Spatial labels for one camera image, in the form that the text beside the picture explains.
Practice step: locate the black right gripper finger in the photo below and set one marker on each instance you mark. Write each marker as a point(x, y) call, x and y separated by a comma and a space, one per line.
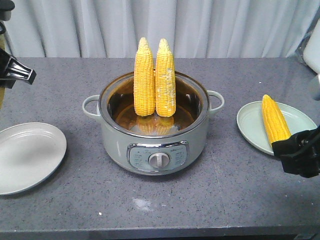
point(300, 154)

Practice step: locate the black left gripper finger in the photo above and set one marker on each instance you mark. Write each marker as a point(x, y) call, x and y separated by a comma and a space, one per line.
point(11, 70)

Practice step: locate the blemished yellow corn cob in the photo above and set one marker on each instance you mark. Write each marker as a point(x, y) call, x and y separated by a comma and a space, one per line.
point(165, 81)

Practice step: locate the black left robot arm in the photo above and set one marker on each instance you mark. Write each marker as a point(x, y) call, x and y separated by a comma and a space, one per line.
point(6, 7)

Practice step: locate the grey curtain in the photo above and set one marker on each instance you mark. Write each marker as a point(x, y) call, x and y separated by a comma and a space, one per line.
point(193, 28)

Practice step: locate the pale green plate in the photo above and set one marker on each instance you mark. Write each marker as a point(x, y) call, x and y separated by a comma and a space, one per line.
point(251, 125)

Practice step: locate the white plate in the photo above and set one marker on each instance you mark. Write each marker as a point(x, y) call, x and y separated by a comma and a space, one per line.
point(29, 154)

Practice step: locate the white appliance at edge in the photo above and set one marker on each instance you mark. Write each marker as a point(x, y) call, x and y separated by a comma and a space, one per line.
point(311, 56)

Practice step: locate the grey electric cooking pot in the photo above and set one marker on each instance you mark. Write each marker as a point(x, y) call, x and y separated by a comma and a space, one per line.
point(153, 145)

